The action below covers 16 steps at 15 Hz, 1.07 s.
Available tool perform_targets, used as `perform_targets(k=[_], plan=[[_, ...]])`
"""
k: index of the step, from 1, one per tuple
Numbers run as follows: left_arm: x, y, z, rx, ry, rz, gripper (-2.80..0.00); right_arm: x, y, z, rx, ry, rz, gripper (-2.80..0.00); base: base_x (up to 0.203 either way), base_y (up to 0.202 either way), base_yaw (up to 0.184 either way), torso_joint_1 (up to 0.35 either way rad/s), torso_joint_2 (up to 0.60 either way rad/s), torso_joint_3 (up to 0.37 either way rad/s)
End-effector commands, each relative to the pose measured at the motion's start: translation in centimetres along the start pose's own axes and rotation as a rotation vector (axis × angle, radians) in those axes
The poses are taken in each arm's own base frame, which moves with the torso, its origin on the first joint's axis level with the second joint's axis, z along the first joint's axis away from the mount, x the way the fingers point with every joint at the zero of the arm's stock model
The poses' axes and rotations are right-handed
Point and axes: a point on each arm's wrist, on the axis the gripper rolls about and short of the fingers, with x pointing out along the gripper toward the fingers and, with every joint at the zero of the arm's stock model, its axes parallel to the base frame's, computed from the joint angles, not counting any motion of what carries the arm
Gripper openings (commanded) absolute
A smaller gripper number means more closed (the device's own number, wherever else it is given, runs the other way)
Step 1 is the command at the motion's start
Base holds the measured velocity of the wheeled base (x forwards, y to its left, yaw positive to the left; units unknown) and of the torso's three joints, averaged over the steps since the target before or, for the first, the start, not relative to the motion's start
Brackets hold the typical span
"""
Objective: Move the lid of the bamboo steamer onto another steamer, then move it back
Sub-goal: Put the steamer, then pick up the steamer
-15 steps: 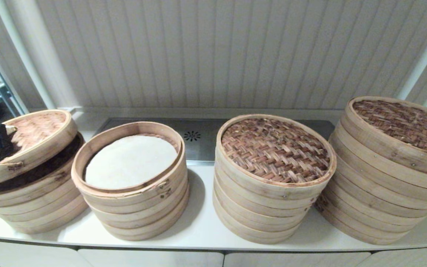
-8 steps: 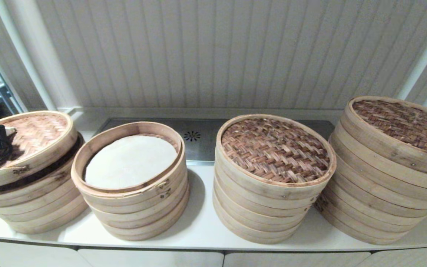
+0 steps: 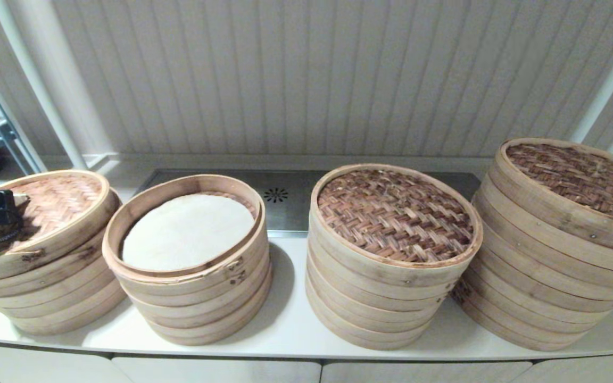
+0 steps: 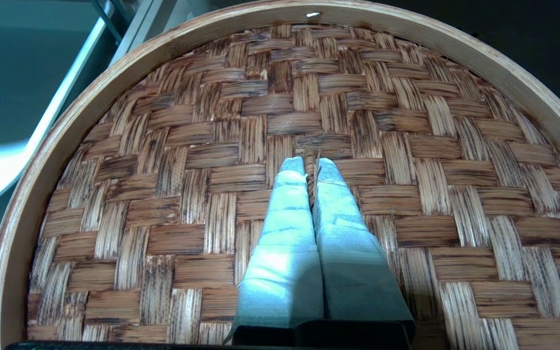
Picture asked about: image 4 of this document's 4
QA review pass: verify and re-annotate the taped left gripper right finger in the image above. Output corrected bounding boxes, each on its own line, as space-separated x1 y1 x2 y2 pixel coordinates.
310 157 416 336

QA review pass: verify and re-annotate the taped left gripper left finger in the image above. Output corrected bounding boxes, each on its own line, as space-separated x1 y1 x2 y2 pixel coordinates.
226 156 327 343

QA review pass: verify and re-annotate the woven bamboo steamer lid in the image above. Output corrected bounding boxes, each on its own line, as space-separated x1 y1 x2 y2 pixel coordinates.
0 0 560 350

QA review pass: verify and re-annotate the grey metal rack frame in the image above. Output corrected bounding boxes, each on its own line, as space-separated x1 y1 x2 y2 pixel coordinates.
107 0 188 64

